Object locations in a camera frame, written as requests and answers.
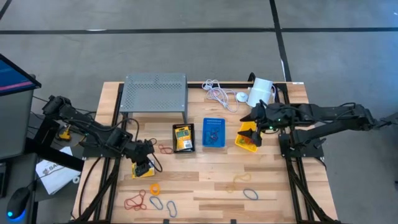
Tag black computer mouse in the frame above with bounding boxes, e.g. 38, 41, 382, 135
6, 186, 32, 222

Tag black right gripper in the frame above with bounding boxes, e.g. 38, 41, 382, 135
238, 102, 296, 147

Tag blue rubber band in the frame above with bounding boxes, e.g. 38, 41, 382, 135
149, 195, 164, 211
243, 188, 259, 201
166, 200, 178, 218

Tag grey perforated metal shelf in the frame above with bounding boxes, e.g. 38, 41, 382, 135
119, 73, 189, 124

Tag black aluminium table frame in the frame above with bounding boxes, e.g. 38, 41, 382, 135
71, 81, 340, 224

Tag blue plastic basket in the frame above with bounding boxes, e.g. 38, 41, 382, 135
201, 117, 226, 147

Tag computer monitor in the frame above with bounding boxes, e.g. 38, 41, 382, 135
0, 52, 42, 161

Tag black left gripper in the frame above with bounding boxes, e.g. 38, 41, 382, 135
126, 139, 155, 178

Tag yellow black tool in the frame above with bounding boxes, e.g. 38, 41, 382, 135
58, 126, 73, 141

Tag yellow plastic basket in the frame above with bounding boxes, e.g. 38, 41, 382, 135
234, 121, 259, 153

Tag white printed paper sheet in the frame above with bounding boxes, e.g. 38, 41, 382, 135
35, 146, 82, 196

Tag black monitor stand beam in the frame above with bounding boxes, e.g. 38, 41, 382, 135
24, 136, 85, 172

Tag black plastic basket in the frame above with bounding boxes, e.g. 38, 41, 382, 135
172, 123, 196, 153

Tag white power cable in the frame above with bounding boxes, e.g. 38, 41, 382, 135
201, 79, 249, 113

